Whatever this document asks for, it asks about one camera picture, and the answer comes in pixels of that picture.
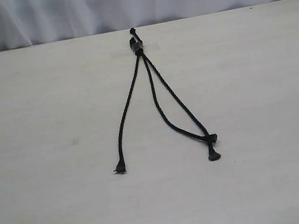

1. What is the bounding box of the clear tape strip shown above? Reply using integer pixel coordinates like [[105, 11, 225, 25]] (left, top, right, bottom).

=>
[[109, 43, 160, 58]]

